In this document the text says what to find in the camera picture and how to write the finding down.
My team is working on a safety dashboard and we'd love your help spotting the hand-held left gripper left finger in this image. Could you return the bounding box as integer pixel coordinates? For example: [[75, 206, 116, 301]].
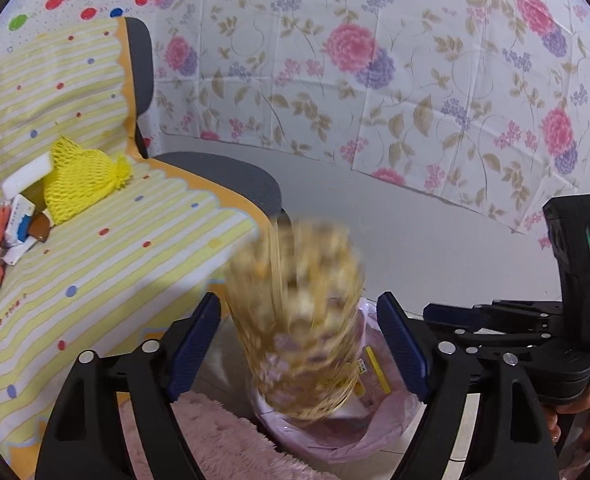
[[34, 291, 222, 480]]

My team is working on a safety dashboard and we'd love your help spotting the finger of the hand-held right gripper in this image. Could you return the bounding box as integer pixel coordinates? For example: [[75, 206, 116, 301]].
[[422, 299, 566, 341]]

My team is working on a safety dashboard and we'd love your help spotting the person's right hand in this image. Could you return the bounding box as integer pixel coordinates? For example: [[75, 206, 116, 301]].
[[544, 384, 590, 447]]

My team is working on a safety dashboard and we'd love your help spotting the pink fluffy rug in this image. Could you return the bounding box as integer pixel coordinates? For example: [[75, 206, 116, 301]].
[[117, 390, 336, 480]]

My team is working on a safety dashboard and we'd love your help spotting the small white cardboard box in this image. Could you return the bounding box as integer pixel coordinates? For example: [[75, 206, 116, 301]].
[[0, 194, 40, 253]]

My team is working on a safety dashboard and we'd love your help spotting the bin with pink bag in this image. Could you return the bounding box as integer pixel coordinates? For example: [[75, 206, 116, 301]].
[[252, 297, 426, 463]]

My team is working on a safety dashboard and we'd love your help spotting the grey office chair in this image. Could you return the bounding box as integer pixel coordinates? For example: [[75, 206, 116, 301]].
[[124, 16, 291, 228]]

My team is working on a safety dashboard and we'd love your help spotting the brown wooden piece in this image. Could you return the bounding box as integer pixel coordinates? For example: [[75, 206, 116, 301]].
[[26, 211, 53, 243]]

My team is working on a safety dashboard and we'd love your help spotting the yellow and white packet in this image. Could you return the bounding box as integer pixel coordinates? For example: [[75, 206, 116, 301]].
[[345, 345, 393, 418]]

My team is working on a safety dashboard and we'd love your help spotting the white paper napkin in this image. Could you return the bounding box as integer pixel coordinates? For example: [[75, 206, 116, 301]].
[[1, 154, 56, 200]]

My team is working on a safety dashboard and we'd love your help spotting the white paper scrap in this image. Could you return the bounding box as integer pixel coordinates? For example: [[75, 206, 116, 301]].
[[0, 232, 34, 267]]

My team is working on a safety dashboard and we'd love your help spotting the floral print sheet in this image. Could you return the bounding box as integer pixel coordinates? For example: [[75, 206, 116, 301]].
[[145, 0, 590, 251]]

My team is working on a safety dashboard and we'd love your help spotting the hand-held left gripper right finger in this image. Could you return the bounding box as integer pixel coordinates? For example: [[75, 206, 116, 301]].
[[376, 291, 561, 480]]

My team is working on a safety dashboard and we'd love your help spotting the yellow striped dotted cloth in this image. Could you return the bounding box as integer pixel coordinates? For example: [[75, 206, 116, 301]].
[[0, 19, 276, 466]]

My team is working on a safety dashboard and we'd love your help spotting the yellow net bag of nuts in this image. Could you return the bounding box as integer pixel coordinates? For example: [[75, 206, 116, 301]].
[[224, 217, 367, 418]]

